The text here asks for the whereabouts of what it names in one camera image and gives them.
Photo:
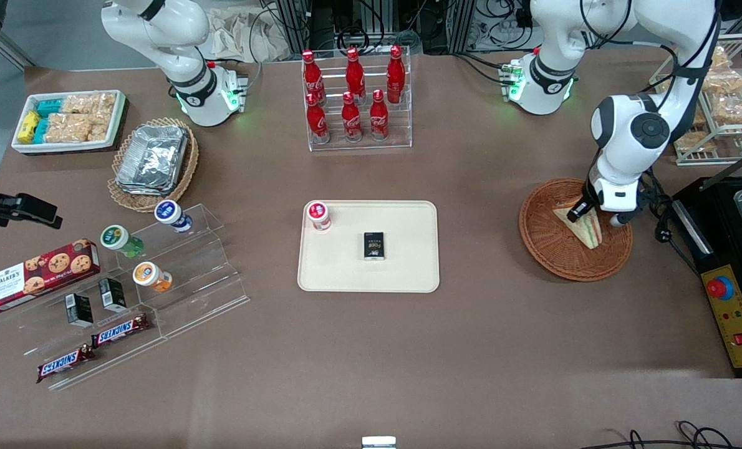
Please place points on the purple gum bottle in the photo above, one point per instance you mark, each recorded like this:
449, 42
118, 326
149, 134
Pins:
169, 213

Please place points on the green gum bottle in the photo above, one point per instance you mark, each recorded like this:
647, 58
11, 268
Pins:
116, 238

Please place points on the yellow snack packet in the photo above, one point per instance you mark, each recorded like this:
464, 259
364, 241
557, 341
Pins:
29, 126

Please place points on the round wicker basket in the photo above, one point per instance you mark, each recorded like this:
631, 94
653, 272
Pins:
552, 249

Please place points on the clear acrylic bottle rack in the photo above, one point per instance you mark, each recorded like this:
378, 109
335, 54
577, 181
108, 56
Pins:
402, 125

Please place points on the small black box with barcode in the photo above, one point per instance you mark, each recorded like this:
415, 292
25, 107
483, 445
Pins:
113, 295
79, 310

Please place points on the triangular sandwich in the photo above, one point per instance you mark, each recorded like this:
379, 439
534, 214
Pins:
586, 231

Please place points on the Snickers chocolate bar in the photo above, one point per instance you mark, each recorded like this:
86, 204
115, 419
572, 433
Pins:
65, 363
120, 330

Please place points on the black card box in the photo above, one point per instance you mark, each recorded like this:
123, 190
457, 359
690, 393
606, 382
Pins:
374, 246

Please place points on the oval wicker basket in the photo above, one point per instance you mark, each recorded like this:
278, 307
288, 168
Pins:
187, 168

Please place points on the red emergency stop button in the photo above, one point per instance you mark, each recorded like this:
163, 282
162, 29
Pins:
720, 288

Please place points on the red cola bottle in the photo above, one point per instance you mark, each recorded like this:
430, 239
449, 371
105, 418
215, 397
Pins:
379, 118
351, 120
396, 75
312, 75
317, 121
355, 72

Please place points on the white plastic snack bin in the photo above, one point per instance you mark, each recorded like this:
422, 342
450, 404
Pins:
118, 121

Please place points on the red Walkers cookie box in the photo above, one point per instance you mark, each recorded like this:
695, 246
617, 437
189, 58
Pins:
40, 274

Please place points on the red gum bottle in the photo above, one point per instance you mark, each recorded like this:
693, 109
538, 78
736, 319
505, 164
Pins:
318, 214

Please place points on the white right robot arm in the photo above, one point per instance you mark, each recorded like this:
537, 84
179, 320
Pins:
184, 37

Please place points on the teal snack packet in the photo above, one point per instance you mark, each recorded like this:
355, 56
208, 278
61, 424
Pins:
42, 130
50, 107

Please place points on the clear acrylic stepped display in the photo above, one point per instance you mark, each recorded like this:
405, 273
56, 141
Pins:
196, 274

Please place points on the clear rice cracker packet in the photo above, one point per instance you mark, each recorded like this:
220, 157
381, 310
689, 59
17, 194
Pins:
75, 104
739, 111
726, 81
104, 103
695, 142
68, 129

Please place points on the beige plastic tray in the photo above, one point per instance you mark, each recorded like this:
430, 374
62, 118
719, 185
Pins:
402, 262

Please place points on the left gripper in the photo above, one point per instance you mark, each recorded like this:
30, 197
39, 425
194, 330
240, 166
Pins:
580, 209

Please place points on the beige crumpled cloth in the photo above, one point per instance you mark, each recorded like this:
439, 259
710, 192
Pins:
246, 34

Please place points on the stack of foil trays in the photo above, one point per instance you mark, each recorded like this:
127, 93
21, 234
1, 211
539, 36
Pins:
153, 159

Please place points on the orange gum bottle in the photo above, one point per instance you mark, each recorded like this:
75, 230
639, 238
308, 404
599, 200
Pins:
149, 275

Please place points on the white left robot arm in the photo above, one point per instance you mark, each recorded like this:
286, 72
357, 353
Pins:
633, 131

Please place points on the black machine housing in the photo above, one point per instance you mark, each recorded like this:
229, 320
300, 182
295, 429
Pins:
720, 249

